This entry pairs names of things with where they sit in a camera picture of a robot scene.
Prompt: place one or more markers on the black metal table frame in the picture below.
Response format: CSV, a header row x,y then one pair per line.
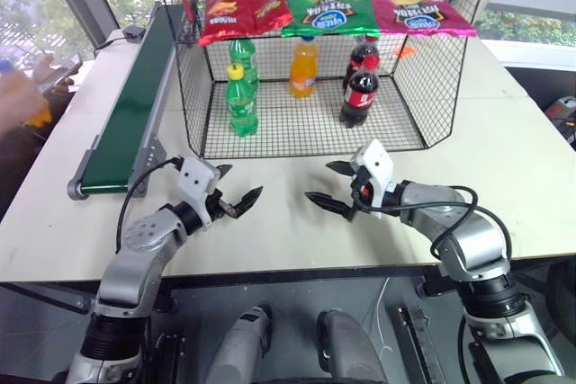
x,y
288,274

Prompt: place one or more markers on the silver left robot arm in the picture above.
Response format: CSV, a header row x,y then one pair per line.
x,y
135,262

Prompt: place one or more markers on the grey power adapter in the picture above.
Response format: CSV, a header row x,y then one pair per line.
x,y
133,33

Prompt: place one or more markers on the grey smartphone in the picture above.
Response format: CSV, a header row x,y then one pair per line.
x,y
63,70

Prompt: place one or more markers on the pink chip bag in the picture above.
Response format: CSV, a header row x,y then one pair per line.
x,y
418,13

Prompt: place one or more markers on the orange tag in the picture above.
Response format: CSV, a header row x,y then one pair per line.
x,y
407,52

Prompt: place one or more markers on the green soda bottle yellow cap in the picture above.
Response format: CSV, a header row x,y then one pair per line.
x,y
242,109

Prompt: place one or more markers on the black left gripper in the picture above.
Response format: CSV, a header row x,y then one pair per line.
x,y
218,206

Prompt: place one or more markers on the green chip bag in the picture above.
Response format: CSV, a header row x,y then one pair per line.
x,y
330,8

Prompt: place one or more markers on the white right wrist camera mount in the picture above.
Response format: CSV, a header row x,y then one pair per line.
x,y
378,163

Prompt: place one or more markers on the red chip bag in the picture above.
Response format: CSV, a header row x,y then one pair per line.
x,y
243,6

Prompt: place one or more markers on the grey red power tool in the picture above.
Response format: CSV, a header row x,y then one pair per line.
x,y
561,112

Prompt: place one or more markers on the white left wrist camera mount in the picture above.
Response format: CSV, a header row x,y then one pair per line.
x,y
195,179

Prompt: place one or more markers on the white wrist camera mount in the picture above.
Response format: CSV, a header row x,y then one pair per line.
x,y
378,163
195,179

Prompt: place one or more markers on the cola bottle red cap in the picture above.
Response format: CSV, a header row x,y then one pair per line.
x,y
351,70
357,96

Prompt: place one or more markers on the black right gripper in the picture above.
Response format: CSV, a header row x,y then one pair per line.
x,y
361,187

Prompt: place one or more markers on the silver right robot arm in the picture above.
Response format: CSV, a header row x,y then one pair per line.
x,y
468,240

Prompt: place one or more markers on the person dark clothed body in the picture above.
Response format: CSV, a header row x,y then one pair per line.
x,y
18,159

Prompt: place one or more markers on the person bare hand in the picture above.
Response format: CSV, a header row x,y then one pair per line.
x,y
45,65
20,100

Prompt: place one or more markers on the green conveyor belt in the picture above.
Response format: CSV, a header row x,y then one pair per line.
x,y
121,118

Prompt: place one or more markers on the dark grey rounded casing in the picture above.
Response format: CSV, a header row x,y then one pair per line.
x,y
348,348
243,348

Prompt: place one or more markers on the orange soda bottle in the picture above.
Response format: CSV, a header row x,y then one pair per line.
x,y
302,74

